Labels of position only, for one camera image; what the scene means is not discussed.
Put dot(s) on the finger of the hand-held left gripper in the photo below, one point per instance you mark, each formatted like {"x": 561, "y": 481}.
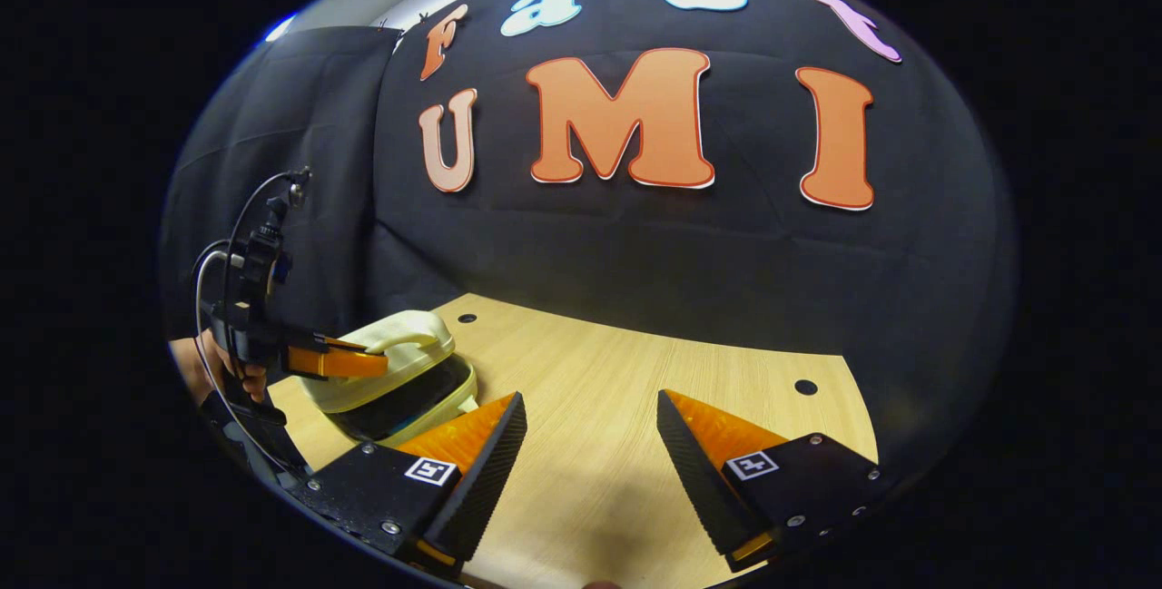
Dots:
{"x": 340, "y": 364}

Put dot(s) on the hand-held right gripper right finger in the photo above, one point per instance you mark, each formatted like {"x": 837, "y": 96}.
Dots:
{"x": 699, "y": 480}

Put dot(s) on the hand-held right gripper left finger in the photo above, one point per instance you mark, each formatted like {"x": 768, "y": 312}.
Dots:
{"x": 481, "y": 489}

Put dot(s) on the pale yellow suitcase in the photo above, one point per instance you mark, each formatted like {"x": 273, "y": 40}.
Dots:
{"x": 408, "y": 335}

